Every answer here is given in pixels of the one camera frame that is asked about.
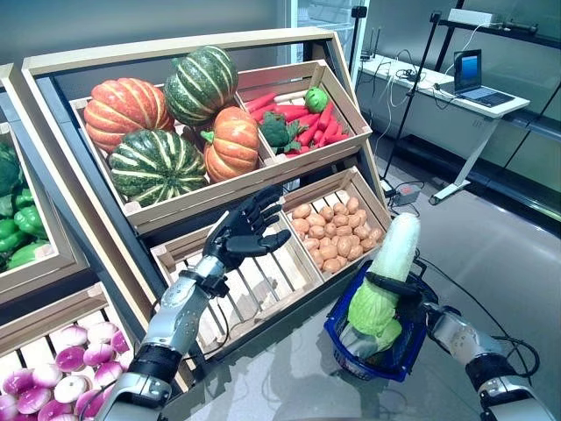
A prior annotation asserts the grey box red button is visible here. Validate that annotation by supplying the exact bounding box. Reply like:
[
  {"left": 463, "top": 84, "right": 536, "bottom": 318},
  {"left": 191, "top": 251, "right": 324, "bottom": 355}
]
[{"left": 393, "top": 183, "right": 425, "bottom": 207}]

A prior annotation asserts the black metal rack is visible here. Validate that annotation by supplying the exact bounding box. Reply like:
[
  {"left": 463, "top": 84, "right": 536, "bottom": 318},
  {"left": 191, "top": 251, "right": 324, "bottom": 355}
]
[{"left": 437, "top": 0, "right": 561, "bottom": 68}]

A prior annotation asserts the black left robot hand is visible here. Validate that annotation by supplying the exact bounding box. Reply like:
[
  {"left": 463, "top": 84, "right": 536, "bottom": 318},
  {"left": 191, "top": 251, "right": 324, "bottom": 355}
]
[{"left": 202, "top": 183, "right": 293, "bottom": 272}]

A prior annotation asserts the black camera on stand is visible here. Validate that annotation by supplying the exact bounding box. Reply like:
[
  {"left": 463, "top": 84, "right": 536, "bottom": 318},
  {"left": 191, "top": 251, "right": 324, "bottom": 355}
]
[{"left": 349, "top": 5, "right": 369, "bottom": 78}]

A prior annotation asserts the white office desk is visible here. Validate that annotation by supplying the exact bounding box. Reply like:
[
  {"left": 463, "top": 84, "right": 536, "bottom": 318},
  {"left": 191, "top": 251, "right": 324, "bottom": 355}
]
[{"left": 357, "top": 54, "right": 531, "bottom": 206}]

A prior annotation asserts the open grey laptop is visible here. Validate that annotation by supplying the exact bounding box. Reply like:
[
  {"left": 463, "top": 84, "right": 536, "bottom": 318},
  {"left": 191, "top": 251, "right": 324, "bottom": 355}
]
[{"left": 453, "top": 48, "right": 518, "bottom": 109}]

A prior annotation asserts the wooden potato crate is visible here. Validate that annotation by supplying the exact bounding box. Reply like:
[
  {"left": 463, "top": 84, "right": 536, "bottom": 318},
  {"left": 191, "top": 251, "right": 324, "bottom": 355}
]
[{"left": 280, "top": 166, "right": 394, "bottom": 286}]

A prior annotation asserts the wooden carrot crate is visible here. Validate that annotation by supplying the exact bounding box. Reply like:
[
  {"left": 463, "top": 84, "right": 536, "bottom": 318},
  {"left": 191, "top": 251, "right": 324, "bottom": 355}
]
[{"left": 236, "top": 60, "right": 373, "bottom": 170}]

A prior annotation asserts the blue plastic shopping basket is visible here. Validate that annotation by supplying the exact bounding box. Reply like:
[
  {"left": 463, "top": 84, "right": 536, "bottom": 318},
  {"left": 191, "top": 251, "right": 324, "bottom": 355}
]
[{"left": 323, "top": 258, "right": 441, "bottom": 382}]

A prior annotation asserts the bright green bell pepper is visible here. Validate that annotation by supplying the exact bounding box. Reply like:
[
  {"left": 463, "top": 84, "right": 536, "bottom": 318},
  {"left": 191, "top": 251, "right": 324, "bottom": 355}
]
[
  {"left": 6, "top": 240, "right": 49, "bottom": 271},
  {"left": 12, "top": 205, "right": 47, "bottom": 240},
  {"left": 0, "top": 218, "right": 27, "bottom": 253},
  {"left": 12, "top": 188, "right": 36, "bottom": 210}
]

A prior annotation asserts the wooden pumpkin crate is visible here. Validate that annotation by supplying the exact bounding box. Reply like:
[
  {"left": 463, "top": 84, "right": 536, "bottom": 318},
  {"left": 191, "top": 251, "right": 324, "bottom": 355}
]
[{"left": 68, "top": 94, "right": 284, "bottom": 234}]

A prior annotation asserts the dark green broccoli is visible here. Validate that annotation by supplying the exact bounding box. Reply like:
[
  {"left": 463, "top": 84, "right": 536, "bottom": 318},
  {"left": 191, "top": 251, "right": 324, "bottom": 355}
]
[
  {"left": 0, "top": 142, "right": 23, "bottom": 198},
  {"left": 258, "top": 112, "right": 310, "bottom": 154}
]

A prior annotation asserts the light green bell pepper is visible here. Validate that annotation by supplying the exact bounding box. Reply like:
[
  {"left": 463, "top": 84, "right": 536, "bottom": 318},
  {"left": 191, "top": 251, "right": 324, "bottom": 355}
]
[{"left": 304, "top": 86, "right": 330, "bottom": 113}]

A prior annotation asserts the green striped pumpkin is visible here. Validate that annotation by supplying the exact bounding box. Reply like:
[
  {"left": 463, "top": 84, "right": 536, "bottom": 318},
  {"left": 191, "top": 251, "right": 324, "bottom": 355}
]
[
  {"left": 108, "top": 129, "right": 209, "bottom": 209},
  {"left": 163, "top": 46, "right": 240, "bottom": 128}
]

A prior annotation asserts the wooden cabbage crate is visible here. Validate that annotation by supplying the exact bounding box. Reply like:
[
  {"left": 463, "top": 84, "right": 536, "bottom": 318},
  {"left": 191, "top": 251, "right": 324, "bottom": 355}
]
[{"left": 149, "top": 214, "right": 325, "bottom": 363}]

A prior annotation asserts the small orange pumpkin green stem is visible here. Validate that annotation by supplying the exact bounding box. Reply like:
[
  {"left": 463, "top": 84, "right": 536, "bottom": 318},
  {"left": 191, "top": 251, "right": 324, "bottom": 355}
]
[{"left": 200, "top": 106, "right": 260, "bottom": 184}]

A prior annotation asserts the black desk cable bundle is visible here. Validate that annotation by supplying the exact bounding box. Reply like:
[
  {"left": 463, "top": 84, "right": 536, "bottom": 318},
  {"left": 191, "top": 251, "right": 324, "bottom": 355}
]
[{"left": 394, "top": 68, "right": 429, "bottom": 82}]

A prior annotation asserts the large orange striped pumpkin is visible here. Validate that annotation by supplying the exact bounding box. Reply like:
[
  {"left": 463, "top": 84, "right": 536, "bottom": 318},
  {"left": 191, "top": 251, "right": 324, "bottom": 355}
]
[{"left": 82, "top": 77, "right": 175, "bottom": 154}]

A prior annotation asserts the black router with antennas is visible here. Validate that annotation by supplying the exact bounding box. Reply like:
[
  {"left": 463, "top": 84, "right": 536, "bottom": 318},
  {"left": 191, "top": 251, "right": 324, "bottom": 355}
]
[{"left": 359, "top": 27, "right": 381, "bottom": 61}]

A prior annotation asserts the wooden turnip crate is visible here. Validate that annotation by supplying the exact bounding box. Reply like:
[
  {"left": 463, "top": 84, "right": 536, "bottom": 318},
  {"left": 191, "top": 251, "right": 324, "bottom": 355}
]
[{"left": 0, "top": 282, "right": 148, "bottom": 421}]

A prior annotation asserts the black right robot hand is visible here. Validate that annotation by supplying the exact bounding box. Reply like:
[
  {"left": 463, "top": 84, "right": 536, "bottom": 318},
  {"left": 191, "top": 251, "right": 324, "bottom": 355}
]
[{"left": 365, "top": 271, "right": 440, "bottom": 337}]

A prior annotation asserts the black tripod pole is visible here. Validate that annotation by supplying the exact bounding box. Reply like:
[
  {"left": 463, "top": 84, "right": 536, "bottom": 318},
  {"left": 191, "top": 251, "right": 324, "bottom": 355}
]
[{"left": 380, "top": 11, "right": 443, "bottom": 183}]

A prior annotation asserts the white box device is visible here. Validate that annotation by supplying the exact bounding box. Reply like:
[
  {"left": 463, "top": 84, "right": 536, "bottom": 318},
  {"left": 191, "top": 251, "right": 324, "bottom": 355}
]
[{"left": 447, "top": 8, "right": 501, "bottom": 26}]

